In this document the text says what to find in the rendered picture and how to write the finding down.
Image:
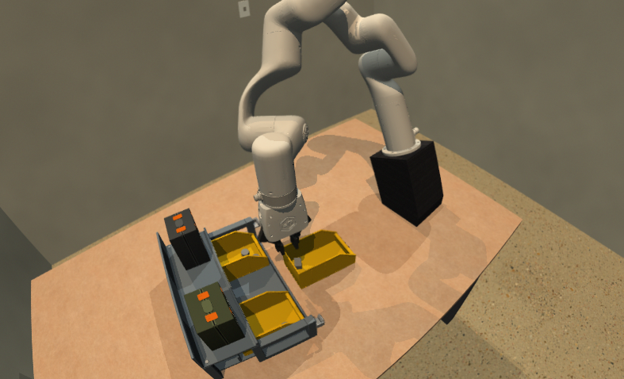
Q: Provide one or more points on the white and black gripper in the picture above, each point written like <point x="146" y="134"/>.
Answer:
<point x="281" y="222"/>

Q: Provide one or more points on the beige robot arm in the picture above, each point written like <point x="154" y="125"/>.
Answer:
<point x="275" y="141"/>

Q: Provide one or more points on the grey shelf rack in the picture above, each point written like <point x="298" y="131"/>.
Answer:
<point x="182" y="281"/>

